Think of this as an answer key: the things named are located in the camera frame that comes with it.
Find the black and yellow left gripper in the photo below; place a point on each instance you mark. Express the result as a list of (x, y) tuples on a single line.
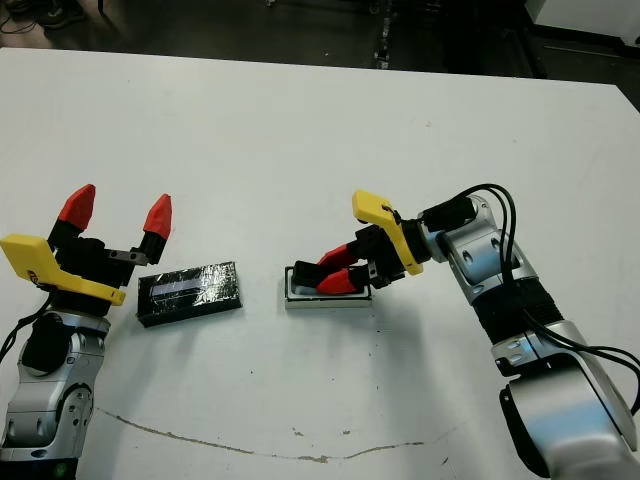
[(65, 277)]

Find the black and yellow right gripper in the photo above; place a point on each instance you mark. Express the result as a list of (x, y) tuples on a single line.
[(395, 240)]

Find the black camera box lid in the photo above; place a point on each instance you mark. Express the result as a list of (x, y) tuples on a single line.
[(190, 295)]

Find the dark shoe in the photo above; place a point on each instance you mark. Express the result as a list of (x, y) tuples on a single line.
[(65, 16)]

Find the black gantry stand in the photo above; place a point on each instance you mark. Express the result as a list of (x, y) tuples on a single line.
[(384, 35)]

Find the white cabinet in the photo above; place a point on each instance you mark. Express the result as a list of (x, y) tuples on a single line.
[(585, 15)]

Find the white camera box base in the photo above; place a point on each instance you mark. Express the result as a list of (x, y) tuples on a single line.
[(320, 301)]

